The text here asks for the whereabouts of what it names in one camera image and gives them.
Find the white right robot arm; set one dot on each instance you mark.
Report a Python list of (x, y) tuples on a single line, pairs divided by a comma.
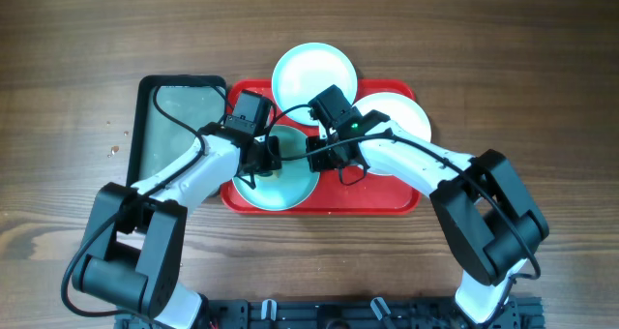
[(489, 219)]

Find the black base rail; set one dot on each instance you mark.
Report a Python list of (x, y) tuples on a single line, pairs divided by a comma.
[(416, 313)]

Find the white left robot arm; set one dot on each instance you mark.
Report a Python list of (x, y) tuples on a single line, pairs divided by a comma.
[(130, 253)]

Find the teal plate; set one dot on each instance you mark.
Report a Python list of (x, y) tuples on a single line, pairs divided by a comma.
[(288, 186), (306, 70)]

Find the green yellow sponge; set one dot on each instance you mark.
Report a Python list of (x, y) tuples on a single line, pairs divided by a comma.
[(268, 175)]

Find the white plate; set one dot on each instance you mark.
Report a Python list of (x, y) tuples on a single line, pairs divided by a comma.
[(409, 117)]

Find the red plastic tray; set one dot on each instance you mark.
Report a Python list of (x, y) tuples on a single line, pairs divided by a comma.
[(374, 195)]

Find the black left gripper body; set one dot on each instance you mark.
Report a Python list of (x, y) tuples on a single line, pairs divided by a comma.
[(269, 157)]

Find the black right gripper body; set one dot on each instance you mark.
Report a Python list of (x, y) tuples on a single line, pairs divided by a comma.
[(326, 159)]

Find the black water basin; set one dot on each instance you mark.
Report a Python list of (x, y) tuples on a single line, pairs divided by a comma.
[(195, 100)]

